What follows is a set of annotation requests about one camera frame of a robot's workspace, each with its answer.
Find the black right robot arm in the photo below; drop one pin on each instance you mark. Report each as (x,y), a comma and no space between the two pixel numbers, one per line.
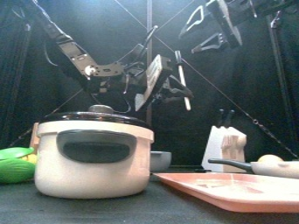
(269,7)

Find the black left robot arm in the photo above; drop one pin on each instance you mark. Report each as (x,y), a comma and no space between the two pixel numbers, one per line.
(74,52)

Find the black pot lid silver knob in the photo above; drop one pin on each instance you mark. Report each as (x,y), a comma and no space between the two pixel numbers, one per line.
(94,116)

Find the small grey bowl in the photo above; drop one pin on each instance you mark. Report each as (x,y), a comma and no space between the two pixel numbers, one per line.
(161,160)

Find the white knife block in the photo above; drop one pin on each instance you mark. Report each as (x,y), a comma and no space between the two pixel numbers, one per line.
(223,148)

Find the yellow toy food ball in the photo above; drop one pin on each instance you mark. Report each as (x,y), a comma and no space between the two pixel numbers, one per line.
(270,158)

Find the white toy cooking pot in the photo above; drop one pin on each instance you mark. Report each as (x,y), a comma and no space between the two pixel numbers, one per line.
(94,175)

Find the pink plastic tray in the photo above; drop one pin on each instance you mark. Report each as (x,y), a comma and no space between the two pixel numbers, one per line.
(241,189)

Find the peach wooden board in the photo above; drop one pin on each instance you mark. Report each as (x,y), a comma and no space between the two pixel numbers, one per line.
(35,138)

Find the toy corn green husk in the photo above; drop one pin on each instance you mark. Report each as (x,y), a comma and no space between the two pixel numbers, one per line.
(14,169)

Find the black side frame post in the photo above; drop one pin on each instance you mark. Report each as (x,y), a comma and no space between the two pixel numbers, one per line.
(281,73)

